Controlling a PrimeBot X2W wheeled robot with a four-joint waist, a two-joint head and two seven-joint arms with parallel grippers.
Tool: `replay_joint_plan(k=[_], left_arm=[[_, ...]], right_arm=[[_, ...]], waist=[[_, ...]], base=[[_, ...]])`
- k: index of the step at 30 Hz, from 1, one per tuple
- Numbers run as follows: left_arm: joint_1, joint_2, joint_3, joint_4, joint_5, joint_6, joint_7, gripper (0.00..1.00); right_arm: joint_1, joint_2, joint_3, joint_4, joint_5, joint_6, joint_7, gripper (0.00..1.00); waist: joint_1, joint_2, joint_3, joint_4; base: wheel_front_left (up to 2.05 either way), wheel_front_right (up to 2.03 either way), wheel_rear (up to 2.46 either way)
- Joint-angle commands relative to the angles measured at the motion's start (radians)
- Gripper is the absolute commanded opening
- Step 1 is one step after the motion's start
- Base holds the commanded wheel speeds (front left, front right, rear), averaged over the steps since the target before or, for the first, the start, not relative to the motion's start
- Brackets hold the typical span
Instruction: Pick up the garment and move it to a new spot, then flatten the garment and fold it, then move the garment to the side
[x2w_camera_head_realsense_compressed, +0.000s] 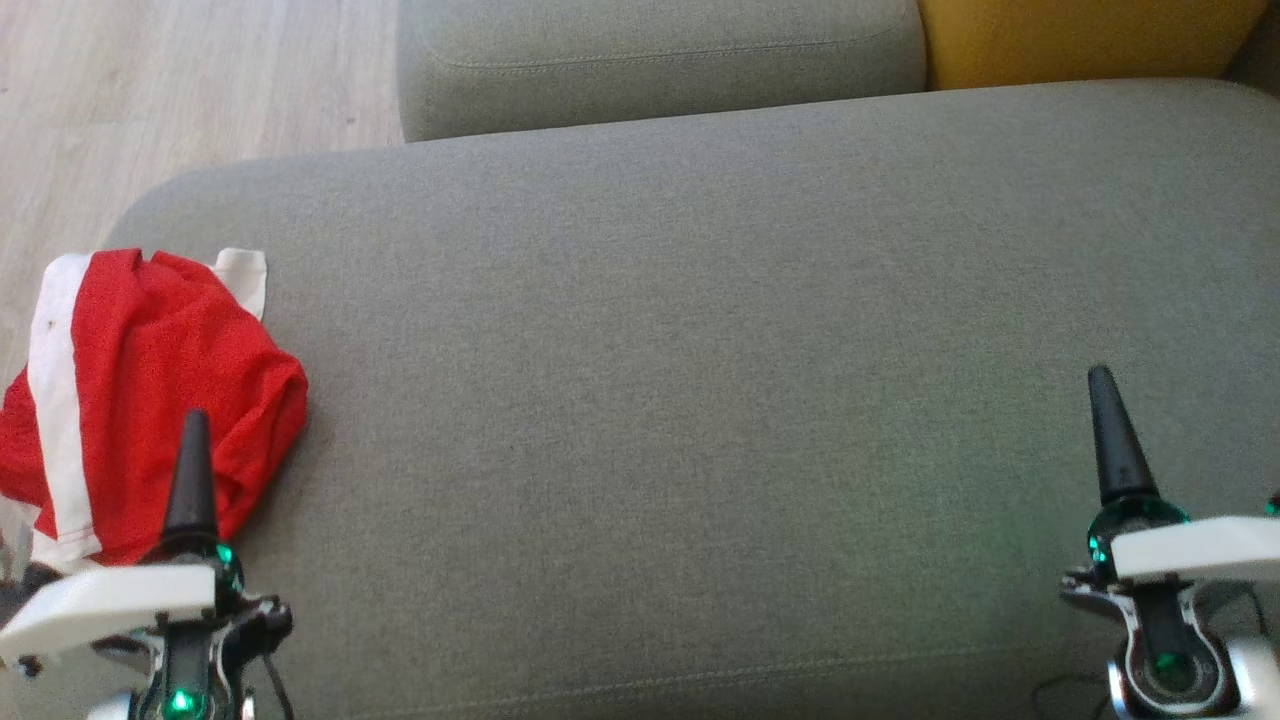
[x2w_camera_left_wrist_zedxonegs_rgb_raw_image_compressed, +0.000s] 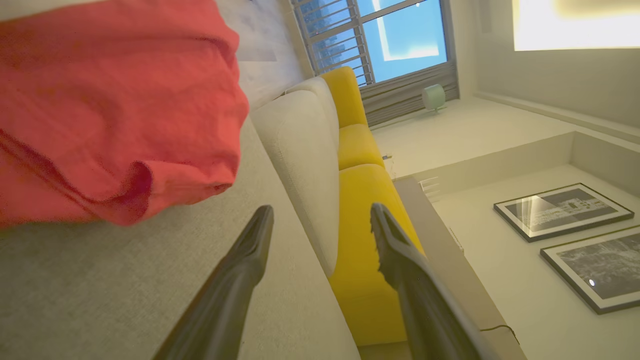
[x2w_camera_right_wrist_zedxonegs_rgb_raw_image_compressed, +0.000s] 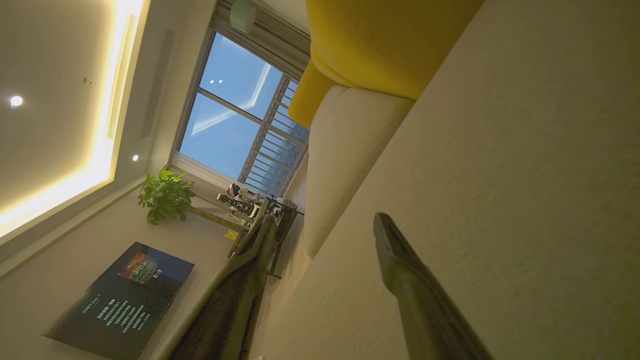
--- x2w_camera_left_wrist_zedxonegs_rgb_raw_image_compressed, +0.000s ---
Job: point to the small yellow sofa back cushion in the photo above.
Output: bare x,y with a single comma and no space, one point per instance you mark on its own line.
345,95
357,147

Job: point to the wide grey sofa seat cushion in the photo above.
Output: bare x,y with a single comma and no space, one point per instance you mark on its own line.
300,165

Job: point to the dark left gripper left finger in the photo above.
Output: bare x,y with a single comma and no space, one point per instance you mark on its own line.
235,300

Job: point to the wide yellow sofa back cushion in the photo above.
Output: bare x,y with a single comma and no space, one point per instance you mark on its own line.
370,280

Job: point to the white wall air vent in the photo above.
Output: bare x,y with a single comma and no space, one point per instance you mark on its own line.
430,189

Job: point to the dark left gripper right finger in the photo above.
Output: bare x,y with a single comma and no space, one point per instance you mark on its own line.
425,300

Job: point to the grey panel behind sofa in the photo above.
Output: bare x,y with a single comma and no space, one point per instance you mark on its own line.
450,260

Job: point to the grey window curtain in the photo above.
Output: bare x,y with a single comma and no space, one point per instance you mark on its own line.
405,92

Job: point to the metal balcony railing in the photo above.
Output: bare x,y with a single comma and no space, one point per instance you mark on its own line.
330,35

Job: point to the red basketball jersey number 3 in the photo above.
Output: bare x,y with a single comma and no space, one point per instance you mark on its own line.
110,100

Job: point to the grey sofa chaise seat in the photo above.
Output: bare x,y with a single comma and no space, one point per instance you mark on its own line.
125,290

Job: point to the black framed wall picture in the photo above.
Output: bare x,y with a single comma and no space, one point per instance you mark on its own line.
600,270
562,211

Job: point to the small grey sofa seat cushion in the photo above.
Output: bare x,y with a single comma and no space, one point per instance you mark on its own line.
320,95

